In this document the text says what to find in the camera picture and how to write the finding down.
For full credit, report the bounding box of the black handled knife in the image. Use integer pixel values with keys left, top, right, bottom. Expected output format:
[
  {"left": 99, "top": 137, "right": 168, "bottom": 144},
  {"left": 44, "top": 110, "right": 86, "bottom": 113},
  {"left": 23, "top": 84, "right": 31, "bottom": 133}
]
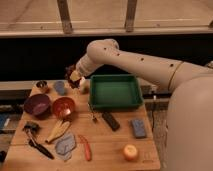
[{"left": 28, "top": 140, "right": 54, "bottom": 159}]

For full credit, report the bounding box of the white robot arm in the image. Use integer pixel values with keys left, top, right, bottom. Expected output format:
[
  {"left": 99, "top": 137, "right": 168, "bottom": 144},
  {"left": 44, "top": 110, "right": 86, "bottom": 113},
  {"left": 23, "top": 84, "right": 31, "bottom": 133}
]
[{"left": 76, "top": 39, "right": 213, "bottom": 171}]

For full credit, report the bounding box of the black handled brush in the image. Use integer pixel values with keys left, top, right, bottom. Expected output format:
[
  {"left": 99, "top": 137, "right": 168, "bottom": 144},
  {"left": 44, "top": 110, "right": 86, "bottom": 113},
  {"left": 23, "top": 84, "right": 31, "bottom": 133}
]
[{"left": 23, "top": 121, "right": 40, "bottom": 140}]

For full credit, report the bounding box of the white plastic cup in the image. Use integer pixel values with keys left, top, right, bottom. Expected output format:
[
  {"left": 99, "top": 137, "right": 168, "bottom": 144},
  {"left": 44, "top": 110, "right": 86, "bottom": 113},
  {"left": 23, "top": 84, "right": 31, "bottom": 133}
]
[{"left": 78, "top": 77, "right": 89, "bottom": 94}]

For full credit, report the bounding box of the orange fruit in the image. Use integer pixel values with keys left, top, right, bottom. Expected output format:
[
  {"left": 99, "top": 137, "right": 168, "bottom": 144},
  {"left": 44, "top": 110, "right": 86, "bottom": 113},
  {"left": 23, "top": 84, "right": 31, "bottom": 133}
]
[{"left": 123, "top": 144, "right": 138, "bottom": 161}]

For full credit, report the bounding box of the black rectangular remote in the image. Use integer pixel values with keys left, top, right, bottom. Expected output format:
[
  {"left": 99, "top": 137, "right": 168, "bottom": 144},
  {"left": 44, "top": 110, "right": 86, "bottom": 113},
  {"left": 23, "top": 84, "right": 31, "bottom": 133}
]
[{"left": 102, "top": 113, "right": 120, "bottom": 131}]

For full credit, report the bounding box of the blue grey cloth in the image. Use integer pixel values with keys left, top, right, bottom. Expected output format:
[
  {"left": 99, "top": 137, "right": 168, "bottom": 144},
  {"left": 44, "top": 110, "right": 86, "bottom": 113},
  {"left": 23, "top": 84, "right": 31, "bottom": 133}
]
[{"left": 55, "top": 133, "right": 76, "bottom": 161}]

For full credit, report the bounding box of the yellow banana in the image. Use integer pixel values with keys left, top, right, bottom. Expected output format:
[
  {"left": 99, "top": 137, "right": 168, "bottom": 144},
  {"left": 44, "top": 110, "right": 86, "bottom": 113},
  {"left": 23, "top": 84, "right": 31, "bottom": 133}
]
[{"left": 45, "top": 120, "right": 70, "bottom": 143}]

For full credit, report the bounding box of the green plastic tray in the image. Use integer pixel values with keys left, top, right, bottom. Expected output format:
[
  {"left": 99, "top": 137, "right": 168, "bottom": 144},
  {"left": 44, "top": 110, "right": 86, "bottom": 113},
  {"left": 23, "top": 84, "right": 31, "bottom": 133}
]
[{"left": 89, "top": 74, "right": 143, "bottom": 110}]

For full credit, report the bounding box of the small metal cup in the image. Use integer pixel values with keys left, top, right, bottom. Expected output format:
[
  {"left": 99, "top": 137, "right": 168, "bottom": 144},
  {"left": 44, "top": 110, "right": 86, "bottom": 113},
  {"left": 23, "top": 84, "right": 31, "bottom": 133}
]
[{"left": 36, "top": 80, "right": 48, "bottom": 93}]

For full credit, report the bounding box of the purple bowl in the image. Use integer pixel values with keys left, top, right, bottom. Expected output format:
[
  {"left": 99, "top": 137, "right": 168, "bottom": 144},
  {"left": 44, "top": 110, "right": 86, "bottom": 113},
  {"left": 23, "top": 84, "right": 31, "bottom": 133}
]
[{"left": 23, "top": 94, "right": 51, "bottom": 116}]

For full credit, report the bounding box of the blue sponge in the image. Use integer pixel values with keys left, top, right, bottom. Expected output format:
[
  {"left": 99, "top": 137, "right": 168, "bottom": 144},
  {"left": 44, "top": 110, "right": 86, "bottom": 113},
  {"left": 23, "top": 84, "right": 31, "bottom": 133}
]
[{"left": 131, "top": 119, "right": 146, "bottom": 139}]

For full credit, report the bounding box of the red bowl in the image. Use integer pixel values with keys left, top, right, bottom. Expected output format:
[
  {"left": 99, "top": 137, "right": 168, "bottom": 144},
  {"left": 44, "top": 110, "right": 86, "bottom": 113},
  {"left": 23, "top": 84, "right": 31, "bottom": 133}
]
[{"left": 51, "top": 97, "right": 75, "bottom": 119}]

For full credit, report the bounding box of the dark purple grape bunch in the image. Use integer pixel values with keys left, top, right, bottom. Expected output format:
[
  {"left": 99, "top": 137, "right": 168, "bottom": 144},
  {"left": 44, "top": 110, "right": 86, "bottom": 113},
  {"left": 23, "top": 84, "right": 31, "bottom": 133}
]
[{"left": 65, "top": 65, "right": 81, "bottom": 88}]

